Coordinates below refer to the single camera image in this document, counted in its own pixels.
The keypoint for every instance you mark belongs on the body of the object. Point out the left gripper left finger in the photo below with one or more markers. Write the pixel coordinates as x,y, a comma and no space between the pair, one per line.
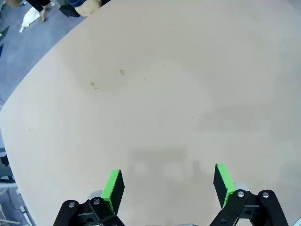
110,188

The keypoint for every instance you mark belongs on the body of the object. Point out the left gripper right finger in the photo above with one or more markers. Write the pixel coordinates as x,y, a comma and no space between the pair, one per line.
225,186

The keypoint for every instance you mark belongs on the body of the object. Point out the person's right hand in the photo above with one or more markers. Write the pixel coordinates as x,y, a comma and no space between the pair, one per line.
90,7

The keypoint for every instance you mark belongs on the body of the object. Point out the beige high heel shoe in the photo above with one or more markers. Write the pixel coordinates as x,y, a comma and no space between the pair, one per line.
44,17

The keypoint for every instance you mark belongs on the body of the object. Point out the white cloth on floor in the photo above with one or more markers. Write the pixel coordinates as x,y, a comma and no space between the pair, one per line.
29,17

